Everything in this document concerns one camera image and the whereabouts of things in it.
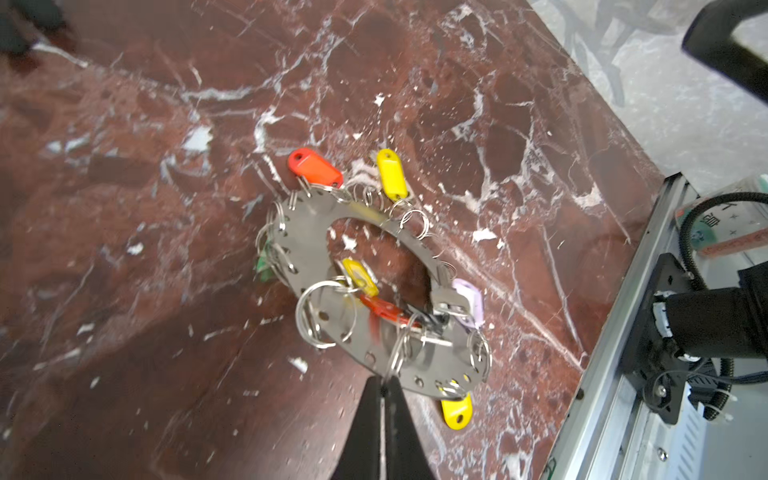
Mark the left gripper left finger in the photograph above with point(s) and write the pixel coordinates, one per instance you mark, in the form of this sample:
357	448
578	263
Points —
361	455

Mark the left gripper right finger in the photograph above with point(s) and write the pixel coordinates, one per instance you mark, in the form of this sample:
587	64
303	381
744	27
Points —
404	454

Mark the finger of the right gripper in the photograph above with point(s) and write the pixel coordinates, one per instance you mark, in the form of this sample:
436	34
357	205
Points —
709	40

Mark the red tagged key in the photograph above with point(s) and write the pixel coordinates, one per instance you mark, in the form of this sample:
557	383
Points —
314	168
383	311

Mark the green tagged key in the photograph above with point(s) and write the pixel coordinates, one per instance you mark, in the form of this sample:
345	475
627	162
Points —
263	269

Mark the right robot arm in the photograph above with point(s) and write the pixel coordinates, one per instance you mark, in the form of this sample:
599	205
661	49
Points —
724	323

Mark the white tagged key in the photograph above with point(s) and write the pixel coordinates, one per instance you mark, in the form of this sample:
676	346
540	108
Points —
475	318

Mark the small yellow tagged key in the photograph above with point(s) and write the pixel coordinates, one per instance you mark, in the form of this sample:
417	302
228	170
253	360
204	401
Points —
392	176

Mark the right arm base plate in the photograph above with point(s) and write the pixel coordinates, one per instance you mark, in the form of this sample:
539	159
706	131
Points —
652	361

